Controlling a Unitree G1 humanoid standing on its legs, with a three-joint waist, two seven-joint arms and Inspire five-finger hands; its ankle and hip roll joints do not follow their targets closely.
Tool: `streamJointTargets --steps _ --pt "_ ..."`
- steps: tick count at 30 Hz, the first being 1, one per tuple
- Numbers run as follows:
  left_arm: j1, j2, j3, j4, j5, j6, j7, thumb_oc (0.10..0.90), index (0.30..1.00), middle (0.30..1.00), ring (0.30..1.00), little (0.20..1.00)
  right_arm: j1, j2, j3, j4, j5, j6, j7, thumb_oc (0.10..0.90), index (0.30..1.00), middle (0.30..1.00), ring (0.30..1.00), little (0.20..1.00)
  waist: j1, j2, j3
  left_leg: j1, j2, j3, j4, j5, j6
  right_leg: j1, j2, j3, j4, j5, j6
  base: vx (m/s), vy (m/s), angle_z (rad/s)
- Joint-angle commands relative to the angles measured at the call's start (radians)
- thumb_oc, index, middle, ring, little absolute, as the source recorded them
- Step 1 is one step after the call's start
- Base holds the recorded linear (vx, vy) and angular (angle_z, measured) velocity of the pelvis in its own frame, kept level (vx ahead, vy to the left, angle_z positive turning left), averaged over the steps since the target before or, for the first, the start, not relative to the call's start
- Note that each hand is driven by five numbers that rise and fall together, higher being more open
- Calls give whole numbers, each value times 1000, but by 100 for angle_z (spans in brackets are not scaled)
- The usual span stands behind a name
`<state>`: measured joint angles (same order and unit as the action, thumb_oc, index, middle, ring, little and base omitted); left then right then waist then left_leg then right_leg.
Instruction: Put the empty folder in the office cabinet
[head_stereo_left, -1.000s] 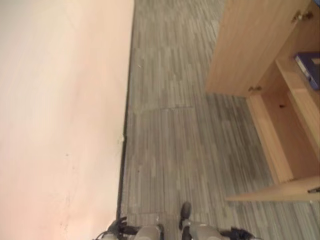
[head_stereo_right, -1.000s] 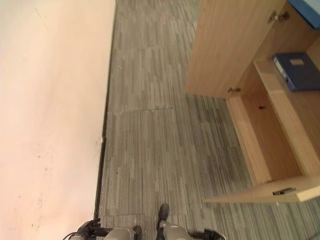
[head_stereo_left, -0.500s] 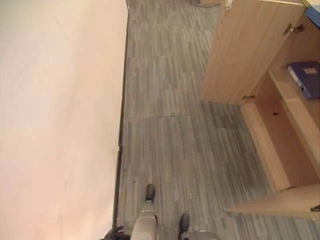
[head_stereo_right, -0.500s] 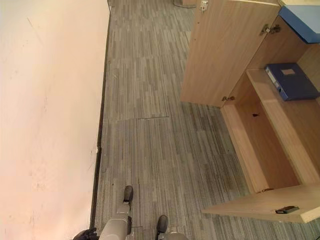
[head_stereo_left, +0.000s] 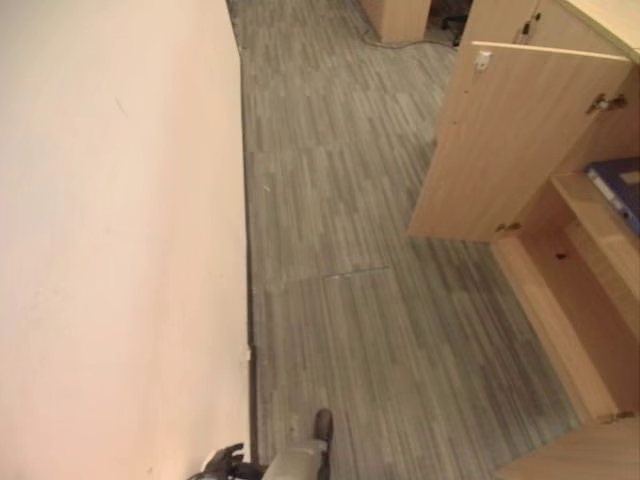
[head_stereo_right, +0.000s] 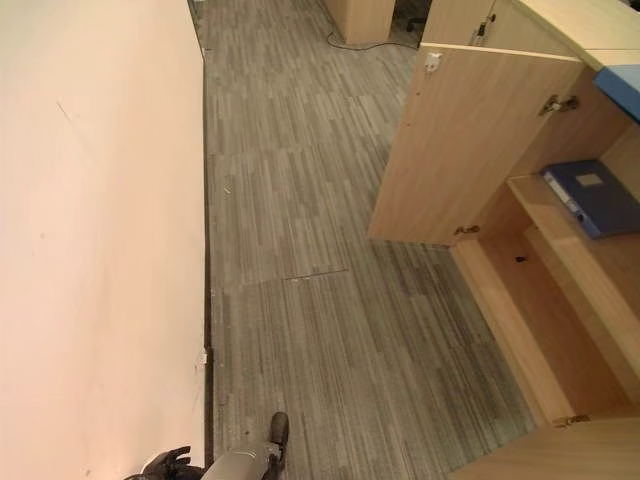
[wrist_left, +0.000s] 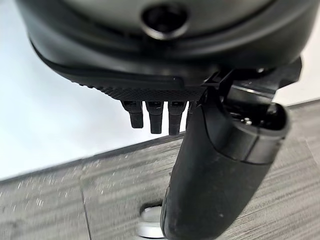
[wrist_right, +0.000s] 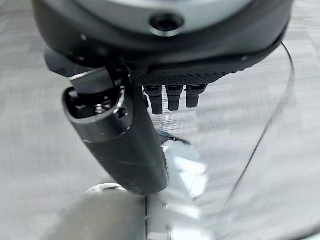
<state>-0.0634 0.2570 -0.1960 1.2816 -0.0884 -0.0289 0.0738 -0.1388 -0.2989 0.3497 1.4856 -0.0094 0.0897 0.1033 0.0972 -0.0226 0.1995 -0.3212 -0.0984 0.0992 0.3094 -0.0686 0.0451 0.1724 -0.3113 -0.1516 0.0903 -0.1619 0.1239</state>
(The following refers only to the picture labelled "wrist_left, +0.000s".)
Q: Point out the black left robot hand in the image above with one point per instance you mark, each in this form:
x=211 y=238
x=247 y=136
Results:
x=155 y=62

